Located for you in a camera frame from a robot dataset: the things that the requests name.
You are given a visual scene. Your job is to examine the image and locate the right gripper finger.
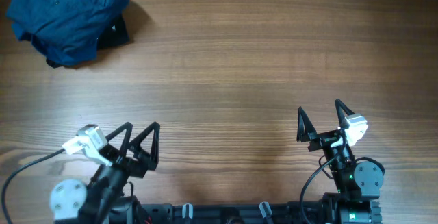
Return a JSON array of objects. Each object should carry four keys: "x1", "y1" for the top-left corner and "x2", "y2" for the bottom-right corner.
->
[
  {"x1": 335, "y1": 99, "x2": 355, "y2": 125},
  {"x1": 296, "y1": 107, "x2": 318, "y2": 142}
]

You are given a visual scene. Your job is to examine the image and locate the dark navy blue shorts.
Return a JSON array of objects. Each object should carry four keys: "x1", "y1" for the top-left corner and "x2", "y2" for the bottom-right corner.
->
[{"x1": 6, "y1": 0, "x2": 130, "y2": 64}]

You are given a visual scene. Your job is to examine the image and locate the black folded garment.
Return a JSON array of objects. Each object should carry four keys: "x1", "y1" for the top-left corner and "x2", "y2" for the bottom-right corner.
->
[{"x1": 46, "y1": 14, "x2": 130, "y2": 69}]

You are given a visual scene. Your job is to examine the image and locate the left black camera cable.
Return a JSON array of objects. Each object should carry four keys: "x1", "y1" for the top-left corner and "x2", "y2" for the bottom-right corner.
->
[{"x1": 1, "y1": 147, "x2": 66, "y2": 224}]

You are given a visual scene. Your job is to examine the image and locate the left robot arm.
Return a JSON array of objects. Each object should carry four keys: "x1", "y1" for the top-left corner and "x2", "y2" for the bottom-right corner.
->
[{"x1": 49, "y1": 122, "x2": 160, "y2": 223}]

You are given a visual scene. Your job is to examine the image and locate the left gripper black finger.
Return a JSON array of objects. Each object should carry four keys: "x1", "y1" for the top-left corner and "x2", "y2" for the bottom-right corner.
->
[
  {"x1": 105, "y1": 122, "x2": 133, "y2": 157},
  {"x1": 129, "y1": 122, "x2": 160, "y2": 171}
]

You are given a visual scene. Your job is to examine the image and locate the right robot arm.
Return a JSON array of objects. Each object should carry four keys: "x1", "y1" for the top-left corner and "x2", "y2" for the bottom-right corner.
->
[{"x1": 296, "y1": 99, "x2": 385, "y2": 224}]

